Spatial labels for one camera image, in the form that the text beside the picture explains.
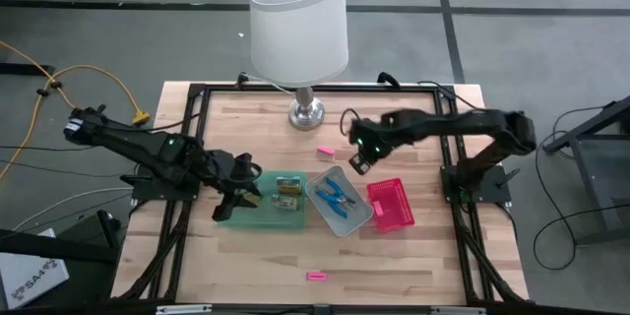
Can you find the grey plastic bin with handle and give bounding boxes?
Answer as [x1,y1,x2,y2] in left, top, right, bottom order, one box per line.
[304,165,375,238]

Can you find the black metal stand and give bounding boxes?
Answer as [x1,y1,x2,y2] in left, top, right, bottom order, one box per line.
[543,95,630,257]

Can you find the black looped floor cable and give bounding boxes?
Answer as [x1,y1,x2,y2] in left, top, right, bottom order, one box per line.
[533,204,630,272]

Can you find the white floor cable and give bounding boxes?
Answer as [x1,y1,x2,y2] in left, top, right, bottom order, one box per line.
[12,186,134,232]

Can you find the thin black wrist camera cable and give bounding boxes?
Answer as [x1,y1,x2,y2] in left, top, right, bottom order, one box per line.
[339,107,364,138]

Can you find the table lamp white shade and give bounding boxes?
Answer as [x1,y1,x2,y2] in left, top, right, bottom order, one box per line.
[248,0,349,132]

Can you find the yellow green crayon box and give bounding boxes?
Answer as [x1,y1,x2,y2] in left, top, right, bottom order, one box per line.
[276,175,303,195]

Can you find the white teal Crayola box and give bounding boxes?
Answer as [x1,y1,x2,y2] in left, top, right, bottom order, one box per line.
[271,194,300,212]

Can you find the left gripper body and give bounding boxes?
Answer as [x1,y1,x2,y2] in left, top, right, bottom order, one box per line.
[199,150,262,222]

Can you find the white SA4 box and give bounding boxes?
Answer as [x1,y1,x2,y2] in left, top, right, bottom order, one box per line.
[0,228,70,310]

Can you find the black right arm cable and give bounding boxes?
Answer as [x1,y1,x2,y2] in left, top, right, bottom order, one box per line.
[416,80,486,112]

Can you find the black floor stand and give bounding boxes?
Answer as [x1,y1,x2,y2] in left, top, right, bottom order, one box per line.
[0,209,122,265]

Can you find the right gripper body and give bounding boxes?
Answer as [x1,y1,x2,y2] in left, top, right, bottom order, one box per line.
[348,116,395,176]

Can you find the black aluminium table frame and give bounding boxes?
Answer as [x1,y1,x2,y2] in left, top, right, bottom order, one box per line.
[117,82,531,306]

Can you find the blue handled pliers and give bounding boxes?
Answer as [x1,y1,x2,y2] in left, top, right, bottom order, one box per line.
[324,176,357,207]
[315,189,349,219]

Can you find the yellow extension cable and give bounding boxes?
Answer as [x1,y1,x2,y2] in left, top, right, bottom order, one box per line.
[0,40,152,181]

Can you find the red perforated plastic basket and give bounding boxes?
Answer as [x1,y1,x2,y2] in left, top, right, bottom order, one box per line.
[366,177,416,234]

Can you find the teal translucent plastic bin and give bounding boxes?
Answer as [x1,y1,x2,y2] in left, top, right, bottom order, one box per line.
[216,170,308,231]

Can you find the black floor bar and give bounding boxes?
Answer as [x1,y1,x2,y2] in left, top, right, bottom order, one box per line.
[0,62,55,78]

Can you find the silver bracket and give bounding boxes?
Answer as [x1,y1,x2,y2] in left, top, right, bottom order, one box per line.
[156,303,213,315]
[430,306,487,315]

